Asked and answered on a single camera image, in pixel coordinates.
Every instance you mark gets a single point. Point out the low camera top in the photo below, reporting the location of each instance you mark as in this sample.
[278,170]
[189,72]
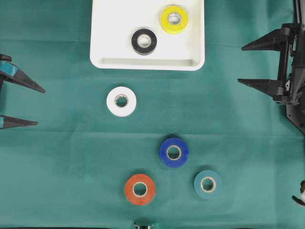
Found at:
[142,226]

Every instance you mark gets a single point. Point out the teal tape roll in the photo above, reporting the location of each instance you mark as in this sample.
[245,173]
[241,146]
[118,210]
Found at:
[208,184]

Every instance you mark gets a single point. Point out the white tape roll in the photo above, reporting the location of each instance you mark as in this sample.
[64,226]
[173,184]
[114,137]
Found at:
[121,101]

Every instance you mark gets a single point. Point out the blue tape roll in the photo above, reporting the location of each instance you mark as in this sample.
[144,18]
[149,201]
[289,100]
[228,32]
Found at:
[173,152]

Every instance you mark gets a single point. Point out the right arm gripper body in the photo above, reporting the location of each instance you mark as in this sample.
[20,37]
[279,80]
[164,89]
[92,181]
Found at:
[290,42]

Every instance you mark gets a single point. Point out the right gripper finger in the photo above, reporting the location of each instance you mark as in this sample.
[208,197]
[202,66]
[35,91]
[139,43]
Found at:
[267,86]
[264,41]

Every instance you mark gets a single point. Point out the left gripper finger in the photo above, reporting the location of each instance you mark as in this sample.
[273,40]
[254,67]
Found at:
[13,74]
[11,122]

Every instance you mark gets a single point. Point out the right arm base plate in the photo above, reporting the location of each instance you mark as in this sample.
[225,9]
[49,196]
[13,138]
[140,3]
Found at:
[296,115]

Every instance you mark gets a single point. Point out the black tape roll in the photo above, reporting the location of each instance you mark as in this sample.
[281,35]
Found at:
[144,41]

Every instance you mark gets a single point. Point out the orange tape roll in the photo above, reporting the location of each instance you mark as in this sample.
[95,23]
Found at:
[140,189]

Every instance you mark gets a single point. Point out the green table cloth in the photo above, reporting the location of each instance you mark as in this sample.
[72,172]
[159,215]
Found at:
[71,168]

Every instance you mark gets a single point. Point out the yellow tape roll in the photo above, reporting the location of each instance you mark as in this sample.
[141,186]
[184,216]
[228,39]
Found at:
[174,19]

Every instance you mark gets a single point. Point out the black white cable clip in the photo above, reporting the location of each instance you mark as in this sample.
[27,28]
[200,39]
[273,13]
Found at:
[300,201]

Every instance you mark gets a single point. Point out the white plastic tray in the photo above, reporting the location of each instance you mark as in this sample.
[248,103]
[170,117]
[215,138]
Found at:
[115,21]

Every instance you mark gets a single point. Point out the black mounting rail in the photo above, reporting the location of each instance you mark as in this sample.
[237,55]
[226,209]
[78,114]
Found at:
[300,11]

